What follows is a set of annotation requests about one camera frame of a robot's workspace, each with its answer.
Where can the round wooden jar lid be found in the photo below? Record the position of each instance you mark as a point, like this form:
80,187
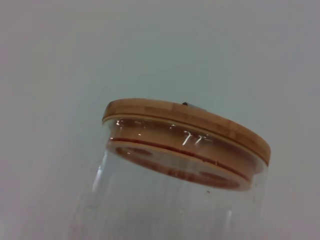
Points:
175,112

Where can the clear glass dispenser jar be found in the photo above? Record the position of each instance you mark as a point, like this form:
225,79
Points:
150,212

